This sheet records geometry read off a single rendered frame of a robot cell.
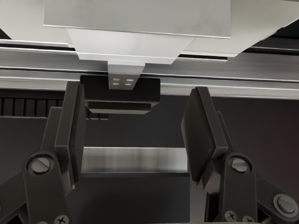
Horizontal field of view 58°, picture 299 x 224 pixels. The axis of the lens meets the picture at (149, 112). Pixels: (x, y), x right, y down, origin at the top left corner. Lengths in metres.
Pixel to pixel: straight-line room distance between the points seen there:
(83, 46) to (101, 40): 0.02
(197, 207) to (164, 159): 0.57
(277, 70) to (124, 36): 0.40
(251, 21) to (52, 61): 0.35
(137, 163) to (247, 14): 0.14
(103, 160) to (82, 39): 0.10
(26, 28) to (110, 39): 0.05
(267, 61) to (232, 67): 0.07
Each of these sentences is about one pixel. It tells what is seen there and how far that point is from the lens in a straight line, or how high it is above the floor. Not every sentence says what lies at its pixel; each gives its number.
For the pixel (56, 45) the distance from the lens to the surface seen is 0.23.
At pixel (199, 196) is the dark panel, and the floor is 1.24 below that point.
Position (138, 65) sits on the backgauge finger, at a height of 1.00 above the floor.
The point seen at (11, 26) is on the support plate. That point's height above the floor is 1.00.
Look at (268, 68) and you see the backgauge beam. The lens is 0.54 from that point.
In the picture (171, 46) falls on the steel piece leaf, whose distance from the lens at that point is 0.21.
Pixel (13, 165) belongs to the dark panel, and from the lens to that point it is 0.77.
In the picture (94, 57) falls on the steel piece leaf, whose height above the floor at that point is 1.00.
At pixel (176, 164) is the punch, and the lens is 0.23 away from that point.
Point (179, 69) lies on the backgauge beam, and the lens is 0.47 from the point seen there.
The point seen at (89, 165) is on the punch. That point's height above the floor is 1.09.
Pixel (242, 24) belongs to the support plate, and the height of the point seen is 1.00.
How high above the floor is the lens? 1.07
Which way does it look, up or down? 4 degrees down
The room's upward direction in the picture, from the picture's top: 179 degrees counter-clockwise
